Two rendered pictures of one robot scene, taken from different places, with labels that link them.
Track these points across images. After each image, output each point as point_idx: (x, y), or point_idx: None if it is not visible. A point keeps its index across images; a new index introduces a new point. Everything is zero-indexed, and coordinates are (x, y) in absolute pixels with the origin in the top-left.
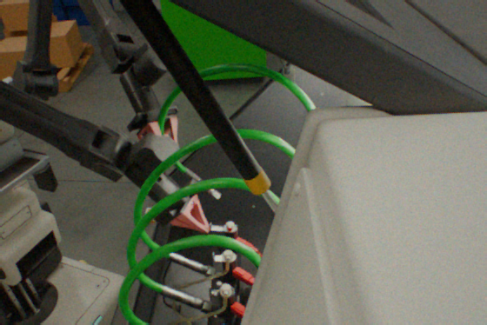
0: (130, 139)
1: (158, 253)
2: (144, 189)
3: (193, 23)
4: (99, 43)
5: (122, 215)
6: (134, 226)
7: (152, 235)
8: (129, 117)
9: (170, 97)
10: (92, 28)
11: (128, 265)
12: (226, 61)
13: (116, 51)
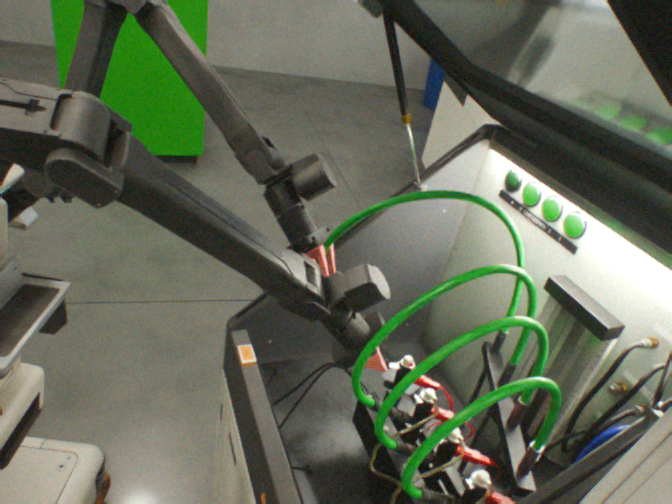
0: (15, 237)
1: (487, 403)
2: (388, 331)
3: (105, 78)
4: (233, 145)
5: (35, 355)
6: (61, 369)
7: (262, 381)
8: None
9: (356, 220)
10: (216, 122)
11: (69, 428)
12: (150, 132)
13: (267, 158)
